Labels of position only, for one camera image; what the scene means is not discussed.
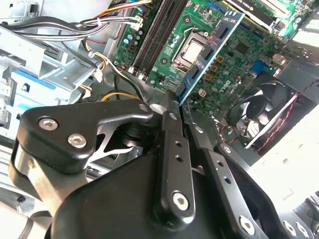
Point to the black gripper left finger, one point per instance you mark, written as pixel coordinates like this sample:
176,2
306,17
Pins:
62,119

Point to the blue RAM stick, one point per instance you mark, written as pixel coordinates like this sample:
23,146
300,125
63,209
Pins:
213,47

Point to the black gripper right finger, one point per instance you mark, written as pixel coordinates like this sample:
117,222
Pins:
224,179

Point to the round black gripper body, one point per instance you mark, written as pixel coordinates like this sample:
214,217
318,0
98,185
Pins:
112,209

